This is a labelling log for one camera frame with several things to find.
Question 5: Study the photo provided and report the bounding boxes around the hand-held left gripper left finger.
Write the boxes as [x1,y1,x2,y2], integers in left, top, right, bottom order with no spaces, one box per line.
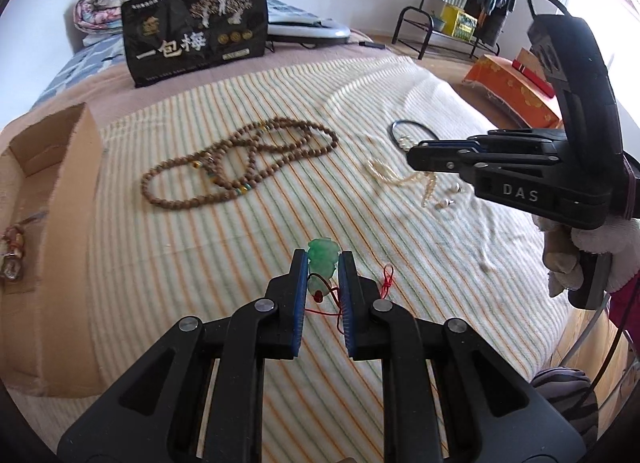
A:
[57,249,308,463]

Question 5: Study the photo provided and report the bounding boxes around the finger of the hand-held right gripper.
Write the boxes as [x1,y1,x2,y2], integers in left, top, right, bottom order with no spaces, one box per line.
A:
[406,142,565,180]
[419,128,568,155]

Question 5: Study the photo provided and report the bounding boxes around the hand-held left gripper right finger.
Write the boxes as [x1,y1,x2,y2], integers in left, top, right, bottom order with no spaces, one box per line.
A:
[339,252,586,463]

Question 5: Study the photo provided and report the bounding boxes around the black bangle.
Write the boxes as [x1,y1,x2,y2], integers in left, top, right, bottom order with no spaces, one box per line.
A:
[390,119,441,151]

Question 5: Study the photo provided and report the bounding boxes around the green jade pendant red cord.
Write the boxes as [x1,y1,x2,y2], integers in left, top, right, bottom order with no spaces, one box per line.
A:
[302,238,396,339]

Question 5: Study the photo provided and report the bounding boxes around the white pearl necklace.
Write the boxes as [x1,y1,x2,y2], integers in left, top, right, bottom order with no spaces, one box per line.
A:
[365,156,440,209]

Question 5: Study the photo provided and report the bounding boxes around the brown wooden bead necklace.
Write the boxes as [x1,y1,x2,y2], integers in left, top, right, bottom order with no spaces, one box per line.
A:
[140,116,339,211]

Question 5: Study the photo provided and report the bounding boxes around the cardboard box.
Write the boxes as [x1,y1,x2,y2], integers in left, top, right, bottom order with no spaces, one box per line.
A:
[0,103,108,399]

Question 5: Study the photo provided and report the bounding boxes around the person's right forearm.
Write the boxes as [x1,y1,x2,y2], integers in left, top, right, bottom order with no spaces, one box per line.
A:
[610,275,640,344]

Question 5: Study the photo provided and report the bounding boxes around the person's right hand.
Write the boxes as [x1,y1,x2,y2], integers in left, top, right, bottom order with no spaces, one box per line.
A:
[530,213,640,299]

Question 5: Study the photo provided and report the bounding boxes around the orange patterned box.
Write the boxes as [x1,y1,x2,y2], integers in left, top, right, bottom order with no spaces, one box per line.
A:
[462,53,563,130]

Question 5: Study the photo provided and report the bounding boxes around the striped towel cloth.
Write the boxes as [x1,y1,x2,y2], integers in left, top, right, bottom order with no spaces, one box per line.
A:
[20,56,576,463]

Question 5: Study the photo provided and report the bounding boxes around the red box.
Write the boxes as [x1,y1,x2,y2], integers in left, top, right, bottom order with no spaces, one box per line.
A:
[511,46,557,98]

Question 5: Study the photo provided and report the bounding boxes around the yellow box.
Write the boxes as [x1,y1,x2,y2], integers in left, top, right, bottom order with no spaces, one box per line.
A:
[439,3,479,40]

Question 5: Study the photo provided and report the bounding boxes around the black clothes rack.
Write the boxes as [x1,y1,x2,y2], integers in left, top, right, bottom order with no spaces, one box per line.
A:
[392,0,532,61]

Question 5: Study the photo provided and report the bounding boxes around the dark striped cloth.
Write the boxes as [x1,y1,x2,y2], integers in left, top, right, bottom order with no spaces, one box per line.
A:
[530,367,602,444]

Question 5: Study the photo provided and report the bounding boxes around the black snack bag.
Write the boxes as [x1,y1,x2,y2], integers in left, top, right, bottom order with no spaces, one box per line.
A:
[121,0,268,89]

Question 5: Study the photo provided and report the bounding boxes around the brown blanket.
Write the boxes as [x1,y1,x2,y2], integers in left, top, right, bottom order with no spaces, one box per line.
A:
[0,28,501,154]

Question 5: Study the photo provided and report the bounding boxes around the blue checked bedsheet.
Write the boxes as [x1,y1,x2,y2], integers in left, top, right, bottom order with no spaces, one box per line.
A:
[37,0,326,104]

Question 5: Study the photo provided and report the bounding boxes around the white ring light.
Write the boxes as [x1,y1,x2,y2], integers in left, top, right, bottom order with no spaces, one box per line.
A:
[265,0,352,51]

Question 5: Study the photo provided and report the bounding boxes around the brown strap wristwatch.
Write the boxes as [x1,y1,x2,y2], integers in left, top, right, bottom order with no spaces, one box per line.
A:
[0,224,27,284]

